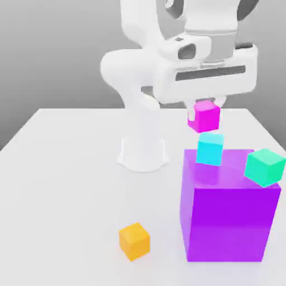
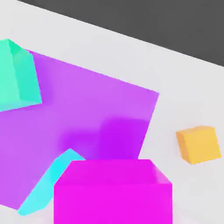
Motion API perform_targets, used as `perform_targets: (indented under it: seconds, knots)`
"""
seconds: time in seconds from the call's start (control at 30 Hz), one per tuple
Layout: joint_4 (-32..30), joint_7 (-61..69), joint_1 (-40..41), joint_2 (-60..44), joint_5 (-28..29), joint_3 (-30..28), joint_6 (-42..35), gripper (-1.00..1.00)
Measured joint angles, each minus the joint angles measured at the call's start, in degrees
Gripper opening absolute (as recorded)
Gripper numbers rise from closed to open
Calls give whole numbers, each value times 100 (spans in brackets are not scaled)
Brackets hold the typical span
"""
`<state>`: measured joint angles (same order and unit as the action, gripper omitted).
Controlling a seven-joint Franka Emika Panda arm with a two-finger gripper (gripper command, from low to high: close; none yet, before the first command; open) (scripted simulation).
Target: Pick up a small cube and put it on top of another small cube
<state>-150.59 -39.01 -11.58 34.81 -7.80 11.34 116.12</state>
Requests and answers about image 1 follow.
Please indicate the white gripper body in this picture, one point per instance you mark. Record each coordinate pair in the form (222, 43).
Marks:
(201, 88)

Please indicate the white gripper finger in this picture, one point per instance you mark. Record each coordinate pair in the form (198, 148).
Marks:
(191, 110)
(221, 101)

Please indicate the small magenta cube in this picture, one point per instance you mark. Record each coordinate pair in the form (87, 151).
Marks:
(206, 117)

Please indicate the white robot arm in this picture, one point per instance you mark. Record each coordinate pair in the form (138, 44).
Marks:
(134, 67)

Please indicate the small cyan cube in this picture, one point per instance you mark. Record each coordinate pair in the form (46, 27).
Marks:
(210, 152)

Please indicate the small green cube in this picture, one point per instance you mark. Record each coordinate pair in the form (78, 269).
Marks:
(263, 167)

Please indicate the small orange cube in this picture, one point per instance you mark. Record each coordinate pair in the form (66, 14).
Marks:
(134, 242)

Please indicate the large purple box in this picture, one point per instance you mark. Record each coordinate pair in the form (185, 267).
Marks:
(230, 223)

